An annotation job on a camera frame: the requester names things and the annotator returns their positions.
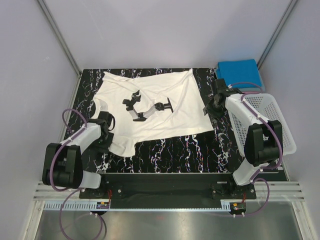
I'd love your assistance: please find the white t-shirt with print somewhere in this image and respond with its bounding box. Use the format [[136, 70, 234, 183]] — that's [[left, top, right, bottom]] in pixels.
[[93, 69, 213, 157]]

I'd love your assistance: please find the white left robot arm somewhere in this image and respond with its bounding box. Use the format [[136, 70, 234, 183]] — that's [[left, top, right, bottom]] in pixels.
[[42, 111, 116, 198]]

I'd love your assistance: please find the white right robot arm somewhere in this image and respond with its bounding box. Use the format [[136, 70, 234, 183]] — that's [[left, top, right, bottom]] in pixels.
[[203, 78, 283, 199]]

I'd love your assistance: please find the folded blue t-shirt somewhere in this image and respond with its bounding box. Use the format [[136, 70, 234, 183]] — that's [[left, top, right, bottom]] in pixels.
[[216, 59, 263, 88]]

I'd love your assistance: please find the white plastic laundry basket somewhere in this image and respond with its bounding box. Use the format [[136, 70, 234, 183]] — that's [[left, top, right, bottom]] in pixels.
[[228, 93, 297, 157]]

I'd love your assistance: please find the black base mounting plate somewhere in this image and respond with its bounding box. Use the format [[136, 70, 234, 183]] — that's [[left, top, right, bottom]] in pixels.
[[79, 173, 256, 203]]

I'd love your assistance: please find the aluminium frame rail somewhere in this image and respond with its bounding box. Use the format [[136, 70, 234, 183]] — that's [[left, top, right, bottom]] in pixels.
[[32, 181, 305, 202]]

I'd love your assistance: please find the white slotted cable duct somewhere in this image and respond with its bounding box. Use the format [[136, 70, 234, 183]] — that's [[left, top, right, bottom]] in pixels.
[[44, 201, 231, 211]]

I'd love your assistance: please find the left aluminium corner post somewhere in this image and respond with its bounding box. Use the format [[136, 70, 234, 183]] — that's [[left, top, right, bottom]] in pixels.
[[36, 0, 82, 77]]

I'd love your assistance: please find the aluminium corner post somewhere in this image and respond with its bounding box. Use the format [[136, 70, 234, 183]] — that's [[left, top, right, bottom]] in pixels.
[[36, 0, 82, 77], [257, 0, 300, 70]]

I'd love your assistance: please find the right aluminium corner post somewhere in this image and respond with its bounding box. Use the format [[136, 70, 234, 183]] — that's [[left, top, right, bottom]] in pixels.
[[257, 0, 300, 70]]

